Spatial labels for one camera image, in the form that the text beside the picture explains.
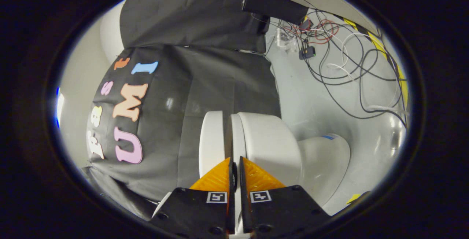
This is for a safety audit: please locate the white cable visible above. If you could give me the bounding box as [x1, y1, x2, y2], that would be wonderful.
[326, 32, 409, 115]

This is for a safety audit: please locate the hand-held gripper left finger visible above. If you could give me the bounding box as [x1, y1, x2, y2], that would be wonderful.
[149, 157, 236, 236]

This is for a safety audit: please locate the white toilet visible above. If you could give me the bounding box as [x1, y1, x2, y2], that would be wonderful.
[199, 111, 351, 234]

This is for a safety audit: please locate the red cable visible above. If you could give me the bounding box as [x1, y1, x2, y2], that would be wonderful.
[289, 19, 339, 45]

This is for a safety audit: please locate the yellow black hazard tape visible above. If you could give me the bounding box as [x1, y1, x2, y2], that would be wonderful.
[343, 17, 409, 109]

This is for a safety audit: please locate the small black device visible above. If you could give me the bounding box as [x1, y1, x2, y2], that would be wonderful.
[299, 46, 316, 60]

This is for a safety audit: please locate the white toilet lid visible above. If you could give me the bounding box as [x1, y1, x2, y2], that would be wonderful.
[229, 113, 248, 234]

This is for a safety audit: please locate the black backdrop cloth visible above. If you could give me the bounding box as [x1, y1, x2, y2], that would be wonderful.
[88, 0, 282, 210]

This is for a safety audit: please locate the tangle of black cables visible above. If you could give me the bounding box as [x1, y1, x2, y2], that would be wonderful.
[271, 10, 407, 128]

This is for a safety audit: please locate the black rectangular box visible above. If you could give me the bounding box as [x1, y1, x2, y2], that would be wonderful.
[242, 0, 309, 25]

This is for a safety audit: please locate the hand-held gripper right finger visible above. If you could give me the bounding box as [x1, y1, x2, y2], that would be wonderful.
[239, 156, 332, 234]

